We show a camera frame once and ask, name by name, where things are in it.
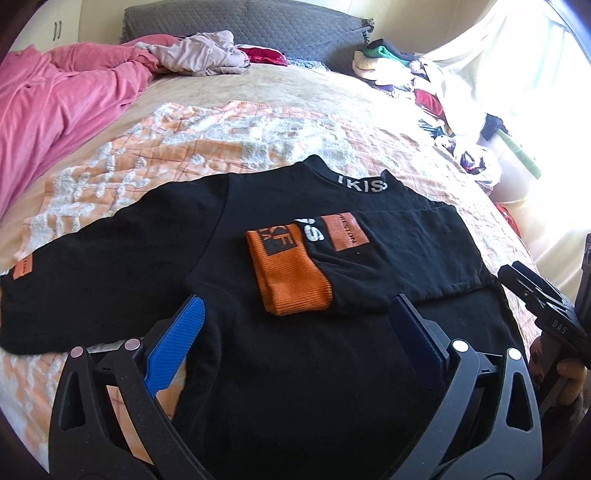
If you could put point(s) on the orange white fluffy blanket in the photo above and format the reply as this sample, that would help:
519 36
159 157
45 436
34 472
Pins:
184 138

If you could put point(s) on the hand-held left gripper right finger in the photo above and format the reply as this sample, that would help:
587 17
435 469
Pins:
419 344

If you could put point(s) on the beige bed cover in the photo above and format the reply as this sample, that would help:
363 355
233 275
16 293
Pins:
277 87

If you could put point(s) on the pink duvet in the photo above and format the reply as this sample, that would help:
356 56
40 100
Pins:
55 106

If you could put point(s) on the grey quilted headboard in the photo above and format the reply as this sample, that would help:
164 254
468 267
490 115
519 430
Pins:
295 25

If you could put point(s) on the white curtain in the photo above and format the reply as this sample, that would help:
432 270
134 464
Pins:
531 69

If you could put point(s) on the pile of mixed clothes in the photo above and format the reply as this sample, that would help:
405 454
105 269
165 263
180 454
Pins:
415 87

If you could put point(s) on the mauve crumpled garment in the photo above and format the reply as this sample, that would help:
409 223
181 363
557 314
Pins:
203 53

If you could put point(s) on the black orange t-shirt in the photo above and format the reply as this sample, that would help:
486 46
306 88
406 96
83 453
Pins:
277 369

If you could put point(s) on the green strip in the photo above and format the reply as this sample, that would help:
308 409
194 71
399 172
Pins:
519 152

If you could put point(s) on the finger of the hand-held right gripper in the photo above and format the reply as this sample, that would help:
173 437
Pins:
526 295
538 281

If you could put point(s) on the blue patterned cloth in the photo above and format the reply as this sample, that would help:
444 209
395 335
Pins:
307 63

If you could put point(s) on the red cloth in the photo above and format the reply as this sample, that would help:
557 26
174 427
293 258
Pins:
265 55

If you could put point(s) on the person's right hand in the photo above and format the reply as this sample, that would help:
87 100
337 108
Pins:
572 376

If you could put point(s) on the cream wardrobe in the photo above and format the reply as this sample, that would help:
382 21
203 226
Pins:
60 23

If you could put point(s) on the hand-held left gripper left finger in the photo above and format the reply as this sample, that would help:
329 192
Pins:
178 344

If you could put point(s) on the red plastic bag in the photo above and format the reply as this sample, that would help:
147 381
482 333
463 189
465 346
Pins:
508 217

